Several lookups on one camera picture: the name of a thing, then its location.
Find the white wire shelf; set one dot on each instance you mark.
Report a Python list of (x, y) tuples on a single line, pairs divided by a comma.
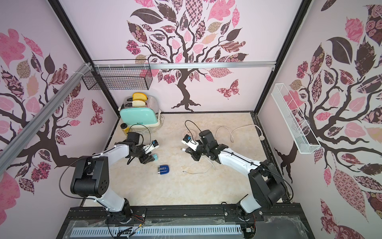
[(288, 103)]

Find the black wire basket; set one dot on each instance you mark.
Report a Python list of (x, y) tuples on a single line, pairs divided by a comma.
[(124, 74)]

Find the yellow bottle black cap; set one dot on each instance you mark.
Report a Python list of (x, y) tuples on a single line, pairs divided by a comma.
[(125, 128)]

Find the aluminium frame bar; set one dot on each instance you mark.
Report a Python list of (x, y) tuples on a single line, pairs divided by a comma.
[(204, 65), (22, 139)]

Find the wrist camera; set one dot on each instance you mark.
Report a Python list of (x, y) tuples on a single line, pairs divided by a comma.
[(153, 145), (190, 142)]

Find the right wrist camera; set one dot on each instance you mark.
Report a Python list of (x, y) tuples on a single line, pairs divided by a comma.
[(190, 142)]

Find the blue electric shaver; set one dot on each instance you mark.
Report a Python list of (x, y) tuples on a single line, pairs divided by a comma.
[(163, 169)]

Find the yellow toast slice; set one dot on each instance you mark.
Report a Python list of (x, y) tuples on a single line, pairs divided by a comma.
[(139, 96)]

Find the mint green toaster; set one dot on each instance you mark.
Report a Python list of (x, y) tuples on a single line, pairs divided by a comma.
[(148, 116)]

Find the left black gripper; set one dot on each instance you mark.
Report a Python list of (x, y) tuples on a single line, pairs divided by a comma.
[(146, 159)]

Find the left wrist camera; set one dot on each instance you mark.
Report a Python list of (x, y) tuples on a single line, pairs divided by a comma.
[(153, 145)]

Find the left aluminium frame bar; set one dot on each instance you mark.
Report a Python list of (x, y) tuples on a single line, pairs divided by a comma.
[(22, 139)]

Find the pale toast slice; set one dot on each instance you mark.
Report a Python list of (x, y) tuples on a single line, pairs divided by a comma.
[(138, 103)]

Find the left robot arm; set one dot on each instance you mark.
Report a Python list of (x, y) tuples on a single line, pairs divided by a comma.
[(90, 180)]

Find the back aluminium frame bar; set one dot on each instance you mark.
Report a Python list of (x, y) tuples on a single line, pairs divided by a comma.
[(204, 65)]

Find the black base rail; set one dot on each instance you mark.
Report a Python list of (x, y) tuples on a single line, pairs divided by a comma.
[(283, 221)]

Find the white slotted cable duct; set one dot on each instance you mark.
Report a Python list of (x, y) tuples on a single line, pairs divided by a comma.
[(147, 231)]

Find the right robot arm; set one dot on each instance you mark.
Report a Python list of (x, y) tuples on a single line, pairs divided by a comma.
[(267, 185)]

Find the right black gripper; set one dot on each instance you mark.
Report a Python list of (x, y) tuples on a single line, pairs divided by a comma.
[(198, 151)]

